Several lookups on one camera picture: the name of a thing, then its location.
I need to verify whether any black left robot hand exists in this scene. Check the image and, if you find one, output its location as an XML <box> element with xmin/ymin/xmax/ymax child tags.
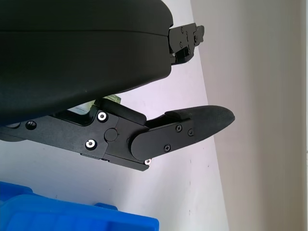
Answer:
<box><xmin>0</xmin><ymin>0</ymin><xmax>236</xmax><ymax>173</ymax></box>

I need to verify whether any blue plastic tray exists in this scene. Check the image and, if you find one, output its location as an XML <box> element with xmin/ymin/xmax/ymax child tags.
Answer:
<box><xmin>0</xmin><ymin>180</ymin><xmax>160</xmax><ymax>231</ymax></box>

